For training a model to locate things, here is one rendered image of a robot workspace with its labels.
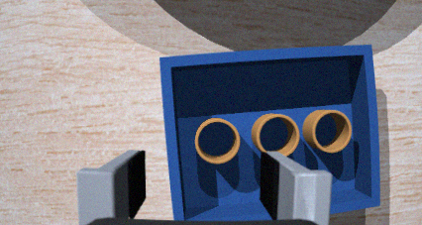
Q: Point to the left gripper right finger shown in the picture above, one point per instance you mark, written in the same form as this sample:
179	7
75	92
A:
289	190

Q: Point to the bronze bushing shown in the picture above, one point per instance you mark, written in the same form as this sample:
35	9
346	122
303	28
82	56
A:
222	158
292	138
343	133

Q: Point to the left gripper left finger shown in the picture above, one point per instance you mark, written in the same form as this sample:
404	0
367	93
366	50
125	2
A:
117	189

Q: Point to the blue crate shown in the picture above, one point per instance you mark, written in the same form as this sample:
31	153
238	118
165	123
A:
240	87

